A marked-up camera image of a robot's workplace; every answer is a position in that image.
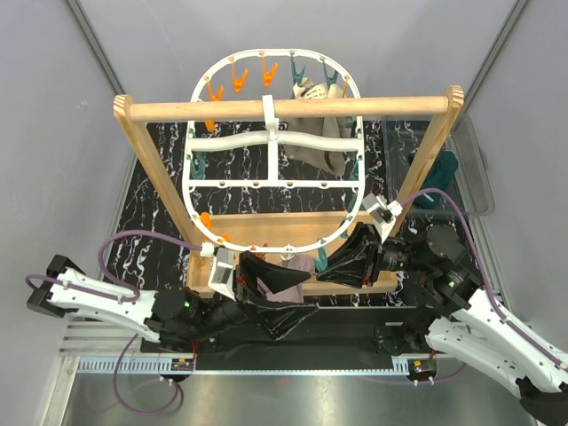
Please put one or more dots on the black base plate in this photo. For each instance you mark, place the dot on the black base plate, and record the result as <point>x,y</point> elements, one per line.
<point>332,338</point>

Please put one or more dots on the pink sock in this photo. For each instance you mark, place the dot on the pink sock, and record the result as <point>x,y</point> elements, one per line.
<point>287,285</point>

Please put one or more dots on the wooden hanging rack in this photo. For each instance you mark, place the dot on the wooden hanging rack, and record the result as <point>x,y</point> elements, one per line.
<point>134,117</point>

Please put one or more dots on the white round clip hanger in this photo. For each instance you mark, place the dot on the white round clip hanger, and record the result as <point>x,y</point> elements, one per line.
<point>274,138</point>

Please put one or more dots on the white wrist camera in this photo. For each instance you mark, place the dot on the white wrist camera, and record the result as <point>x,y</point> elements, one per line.
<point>384,214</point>
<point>221,273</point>

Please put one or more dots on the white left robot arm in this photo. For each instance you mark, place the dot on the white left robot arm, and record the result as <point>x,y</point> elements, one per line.
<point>178,319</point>

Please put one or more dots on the clear plastic bin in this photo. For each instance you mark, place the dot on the clear plastic bin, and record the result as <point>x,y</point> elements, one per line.
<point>459,168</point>

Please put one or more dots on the dark green sock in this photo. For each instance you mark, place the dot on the dark green sock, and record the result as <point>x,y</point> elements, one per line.
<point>440,176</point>

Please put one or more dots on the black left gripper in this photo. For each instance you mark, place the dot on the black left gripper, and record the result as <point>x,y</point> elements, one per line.
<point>280,321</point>

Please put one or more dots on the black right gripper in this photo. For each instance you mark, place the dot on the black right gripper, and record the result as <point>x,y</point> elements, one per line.
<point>351,265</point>

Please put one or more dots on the slotted cable duct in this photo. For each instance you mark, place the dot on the slotted cable duct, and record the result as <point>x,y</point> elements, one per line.
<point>176,366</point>

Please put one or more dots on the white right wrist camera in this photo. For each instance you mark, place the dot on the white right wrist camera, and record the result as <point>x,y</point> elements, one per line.
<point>384,214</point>

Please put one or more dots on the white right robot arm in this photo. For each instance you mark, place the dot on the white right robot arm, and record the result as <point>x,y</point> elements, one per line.
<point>459,317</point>

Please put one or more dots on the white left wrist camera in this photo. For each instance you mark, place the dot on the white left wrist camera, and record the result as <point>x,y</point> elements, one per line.
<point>221,273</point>

